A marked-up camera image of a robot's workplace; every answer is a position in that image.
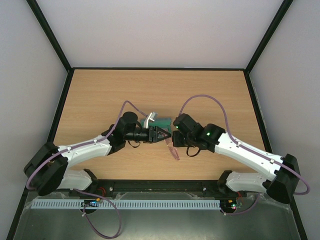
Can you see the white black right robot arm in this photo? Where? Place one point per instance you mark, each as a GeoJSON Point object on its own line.
{"type": "Point", "coordinates": [275, 175]}

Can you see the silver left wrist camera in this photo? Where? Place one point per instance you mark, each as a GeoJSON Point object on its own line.
{"type": "Point", "coordinates": [150, 119]}

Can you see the black back frame rail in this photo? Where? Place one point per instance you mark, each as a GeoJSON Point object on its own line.
{"type": "Point", "coordinates": [160, 68]}

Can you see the black back right frame post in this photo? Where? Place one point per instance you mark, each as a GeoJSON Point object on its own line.
{"type": "Point", "coordinates": [281, 12]}

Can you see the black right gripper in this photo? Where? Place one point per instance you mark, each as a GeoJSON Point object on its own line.
{"type": "Point", "coordinates": [177, 139]}

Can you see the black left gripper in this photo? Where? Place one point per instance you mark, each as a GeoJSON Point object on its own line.
{"type": "Point", "coordinates": [152, 136]}

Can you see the grey-green glasses case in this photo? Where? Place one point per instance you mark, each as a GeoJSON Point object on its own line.
{"type": "Point", "coordinates": [162, 122]}

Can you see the black front frame rail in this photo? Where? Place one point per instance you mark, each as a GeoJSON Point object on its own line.
{"type": "Point", "coordinates": [201, 188]}

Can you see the grey metal front tray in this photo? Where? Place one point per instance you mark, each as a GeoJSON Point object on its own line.
{"type": "Point", "coordinates": [265, 220]}

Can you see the black left frame rail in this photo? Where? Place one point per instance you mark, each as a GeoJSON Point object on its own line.
{"type": "Point", "coordinates": [60, 106]}

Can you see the black frame post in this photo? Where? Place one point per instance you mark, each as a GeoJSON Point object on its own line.
{"type": "Point", "coordinates": [281, 12]}
{"type": "Point", "coordinates": [39, 15]}

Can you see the white slotted cable duct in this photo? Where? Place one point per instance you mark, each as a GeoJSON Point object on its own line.
{"type": "Point", "coordinates": [124, 204]}

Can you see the black back left frame post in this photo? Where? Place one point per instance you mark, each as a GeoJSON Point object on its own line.
{"type": "Point", "coordinates": [39, 15]}

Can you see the pink sunglasses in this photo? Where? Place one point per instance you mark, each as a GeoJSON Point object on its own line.
{"type": "Point", "coordinates": [172, 149]}

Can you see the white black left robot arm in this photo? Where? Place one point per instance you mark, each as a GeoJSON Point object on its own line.
{"type": "Point", "coordinates": [50, 168]}

